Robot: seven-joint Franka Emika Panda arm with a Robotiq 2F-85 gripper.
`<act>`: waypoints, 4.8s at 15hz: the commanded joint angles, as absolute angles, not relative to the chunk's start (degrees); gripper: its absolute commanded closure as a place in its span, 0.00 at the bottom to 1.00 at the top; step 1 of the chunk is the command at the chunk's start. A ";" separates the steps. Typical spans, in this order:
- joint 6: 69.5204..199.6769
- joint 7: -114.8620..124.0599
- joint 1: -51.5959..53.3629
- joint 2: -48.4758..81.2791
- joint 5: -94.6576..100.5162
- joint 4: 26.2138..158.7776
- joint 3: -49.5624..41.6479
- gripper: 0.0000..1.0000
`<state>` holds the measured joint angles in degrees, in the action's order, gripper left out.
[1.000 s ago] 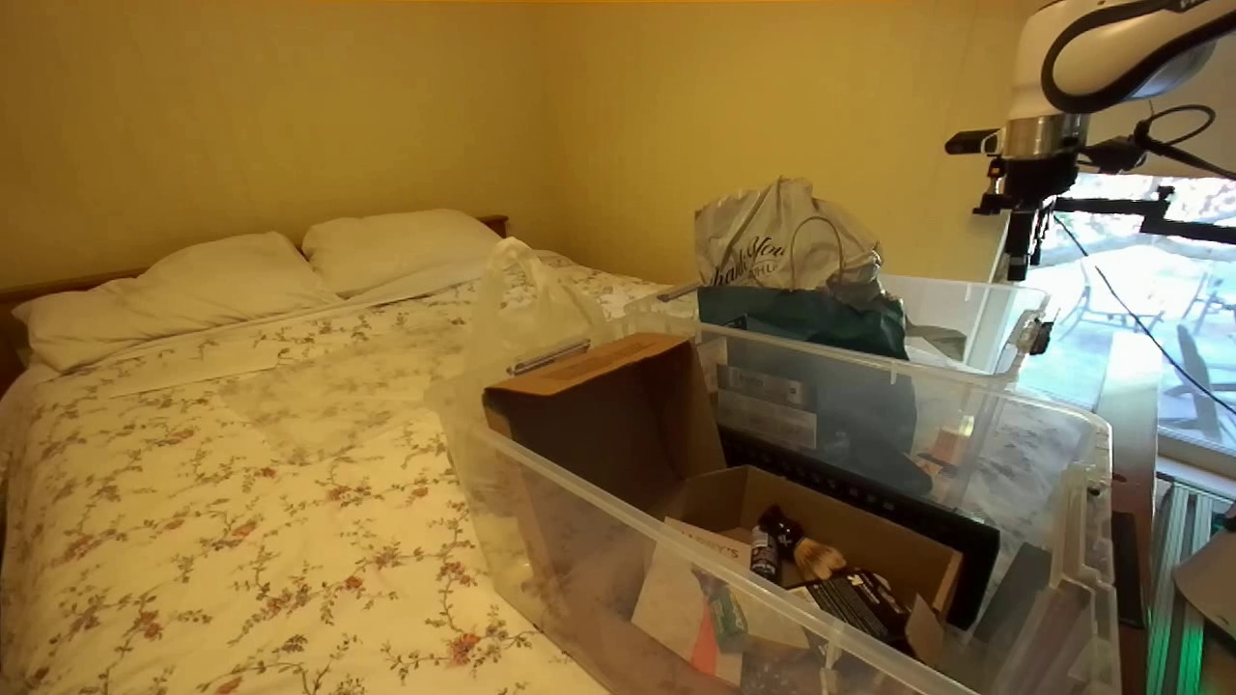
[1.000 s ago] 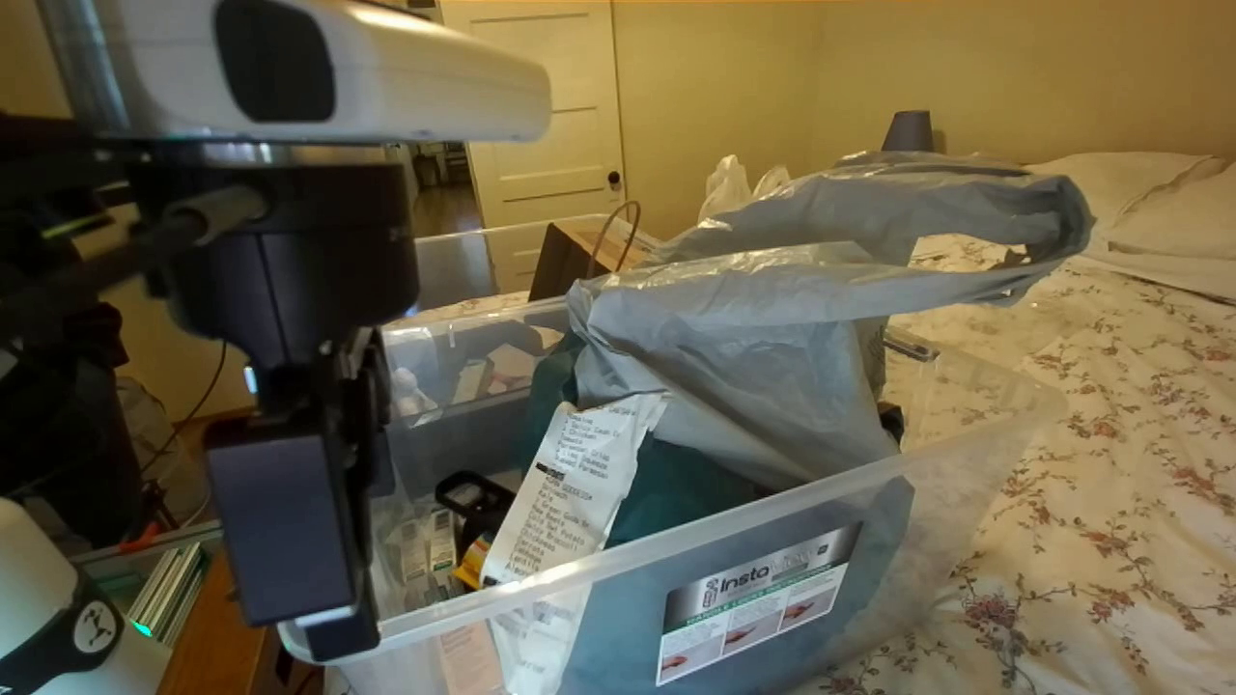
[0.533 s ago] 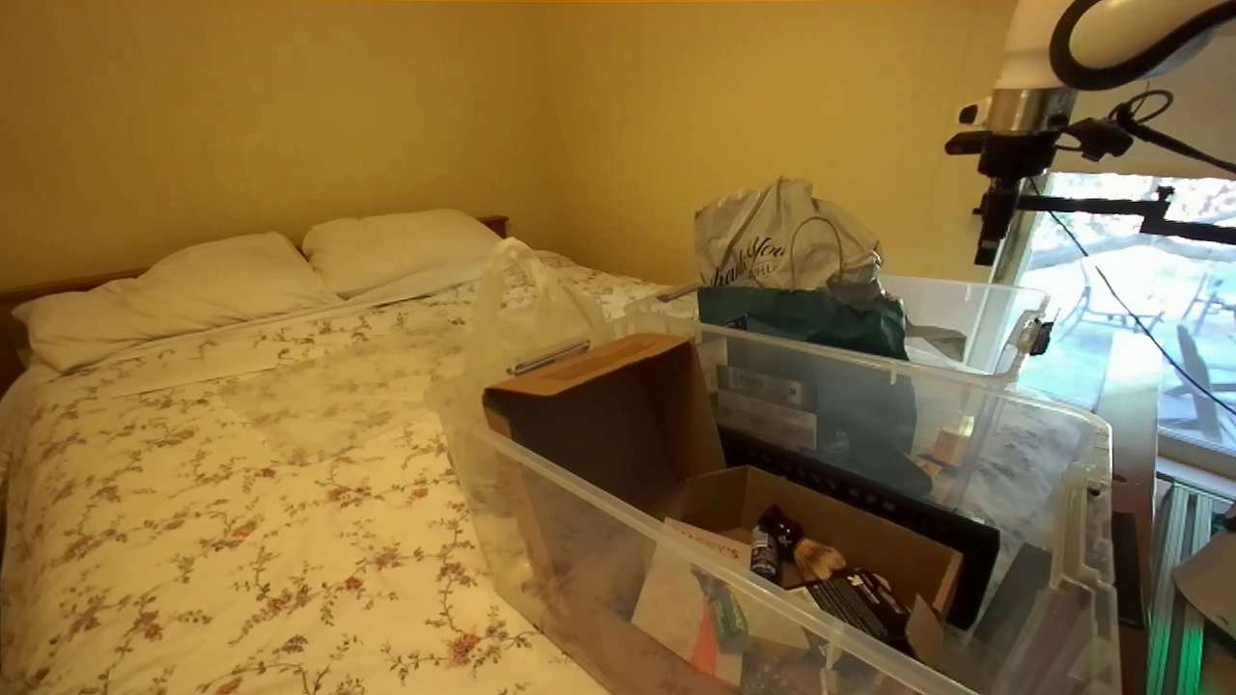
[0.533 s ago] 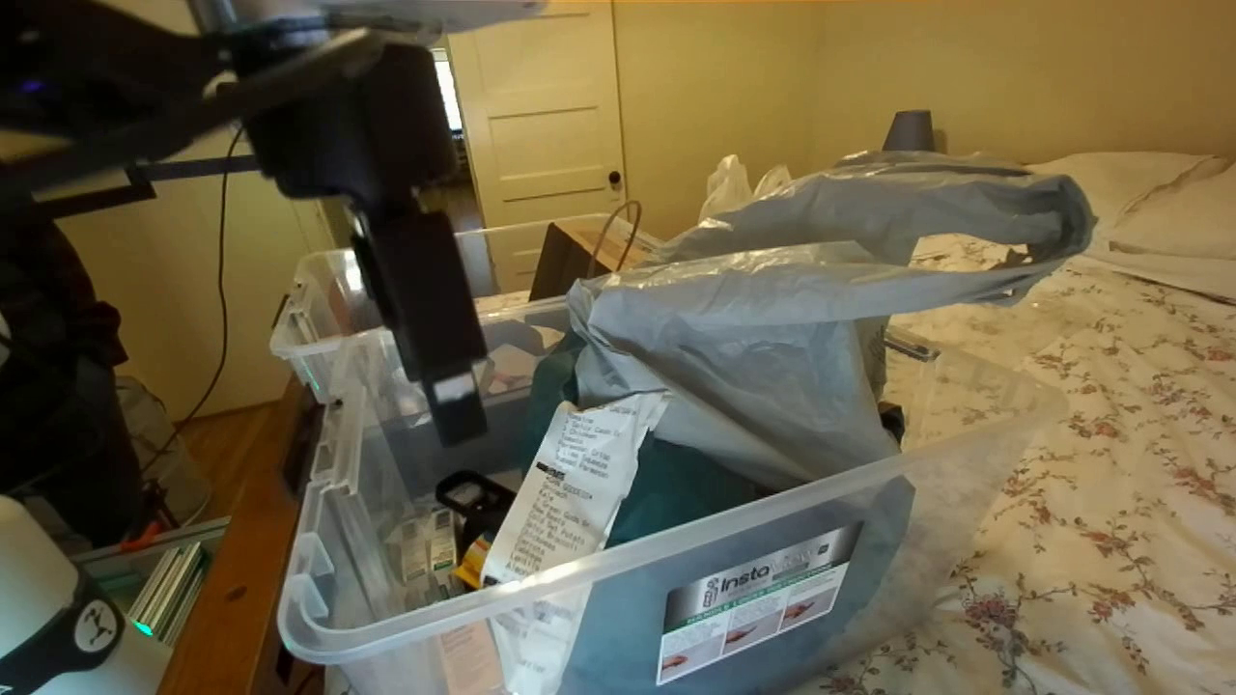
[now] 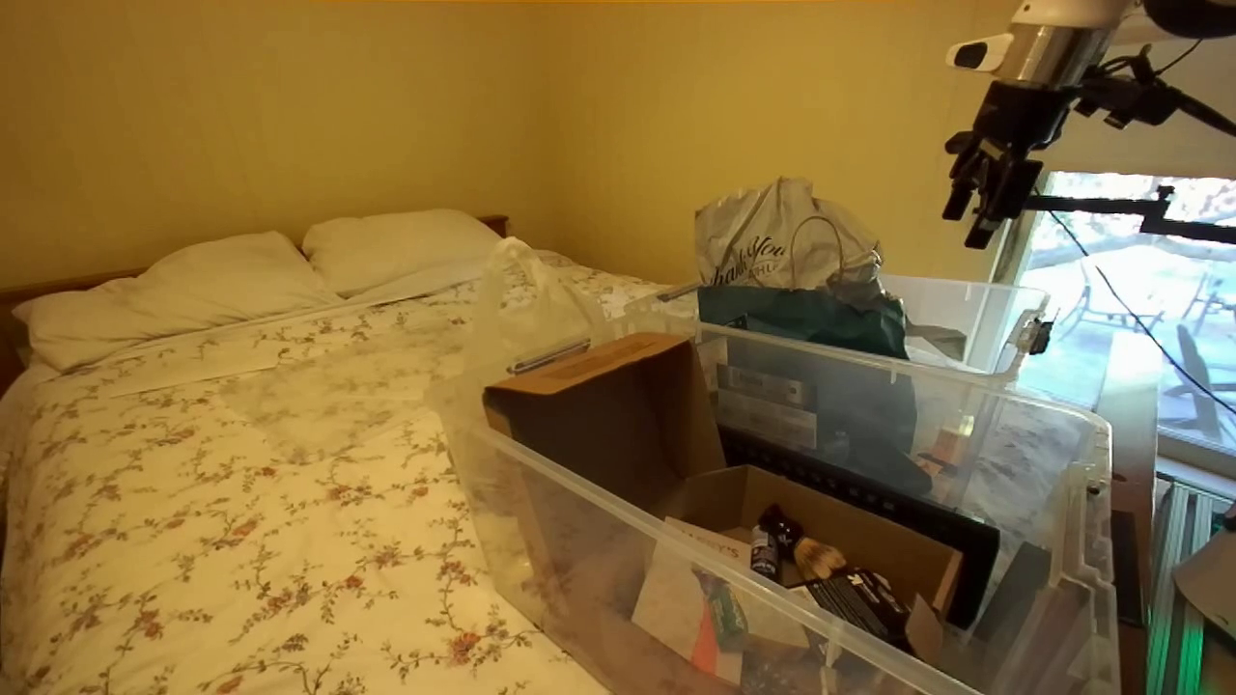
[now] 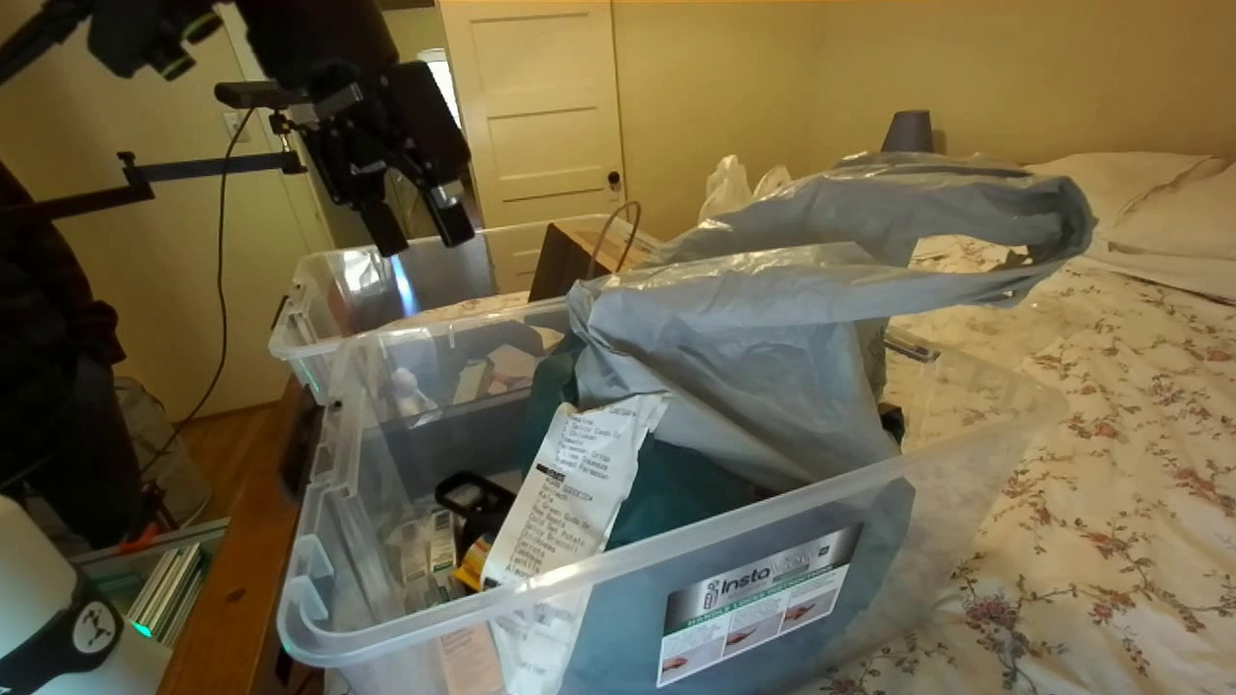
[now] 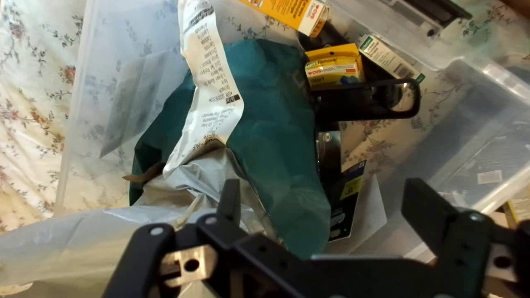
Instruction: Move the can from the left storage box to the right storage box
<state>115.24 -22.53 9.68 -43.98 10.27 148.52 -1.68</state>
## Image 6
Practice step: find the translucent white plastic bag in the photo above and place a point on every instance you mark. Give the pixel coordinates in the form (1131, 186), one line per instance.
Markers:
(737, 186)

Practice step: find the aluminium rail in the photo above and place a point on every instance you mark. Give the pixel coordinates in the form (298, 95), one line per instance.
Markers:
(160, 584)

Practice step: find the cardboard bin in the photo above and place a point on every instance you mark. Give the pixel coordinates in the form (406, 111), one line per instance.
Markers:
(336, 285)

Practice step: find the large clear plastic storage box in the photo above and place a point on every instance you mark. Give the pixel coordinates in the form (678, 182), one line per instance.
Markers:
(759, 541)

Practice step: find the floral bed cover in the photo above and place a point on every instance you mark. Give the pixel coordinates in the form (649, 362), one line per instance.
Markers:
(1108, 488)

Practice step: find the grey plastic bag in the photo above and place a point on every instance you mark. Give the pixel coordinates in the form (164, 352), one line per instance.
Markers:
(774, 324)

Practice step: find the brown paper bag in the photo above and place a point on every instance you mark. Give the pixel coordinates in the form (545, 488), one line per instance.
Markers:
(566, 264)

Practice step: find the white label sticker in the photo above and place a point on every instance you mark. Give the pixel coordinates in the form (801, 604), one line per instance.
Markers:
(756, 618)

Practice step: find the cream panelled door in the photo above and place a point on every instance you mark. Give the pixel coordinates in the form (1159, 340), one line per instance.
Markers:
(541, 111)

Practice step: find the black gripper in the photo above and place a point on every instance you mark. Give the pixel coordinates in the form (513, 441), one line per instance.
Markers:
(388, 128)

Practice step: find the black square item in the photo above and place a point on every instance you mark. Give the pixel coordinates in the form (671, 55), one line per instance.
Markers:
(474, 499)

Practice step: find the clear plastic packet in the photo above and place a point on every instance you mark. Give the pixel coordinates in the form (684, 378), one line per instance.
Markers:
(423, 553)

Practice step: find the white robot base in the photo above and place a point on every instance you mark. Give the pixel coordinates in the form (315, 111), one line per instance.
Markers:
(43, 604)

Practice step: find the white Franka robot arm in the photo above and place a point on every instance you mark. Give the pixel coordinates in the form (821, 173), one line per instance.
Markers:
(315, 35)

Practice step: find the teal cloth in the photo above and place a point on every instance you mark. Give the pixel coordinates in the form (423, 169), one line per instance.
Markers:
(678, 488)

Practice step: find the white pillow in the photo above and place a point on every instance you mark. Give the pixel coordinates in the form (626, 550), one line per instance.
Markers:
(1153, 214)

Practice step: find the black bag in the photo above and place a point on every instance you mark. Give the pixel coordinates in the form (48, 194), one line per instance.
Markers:
(60, 373)

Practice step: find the black camera tripod arm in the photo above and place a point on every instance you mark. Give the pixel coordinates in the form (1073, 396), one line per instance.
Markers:
(178, 173)

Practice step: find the long white paper receipt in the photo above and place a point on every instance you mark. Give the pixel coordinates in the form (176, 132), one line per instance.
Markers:
(573, 486)

